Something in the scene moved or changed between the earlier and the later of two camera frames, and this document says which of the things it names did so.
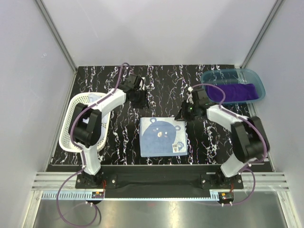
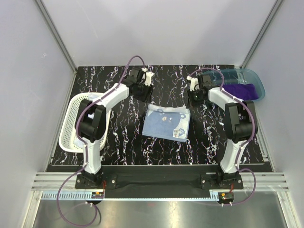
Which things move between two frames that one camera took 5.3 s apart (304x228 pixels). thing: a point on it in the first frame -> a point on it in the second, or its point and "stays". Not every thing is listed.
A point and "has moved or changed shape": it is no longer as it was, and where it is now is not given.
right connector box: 226,196 stays
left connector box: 98,194 stays
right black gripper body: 189,110 -> 195,98
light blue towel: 162,136 has moved or changed shape
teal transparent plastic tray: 233,76 stays
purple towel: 232,92 stays
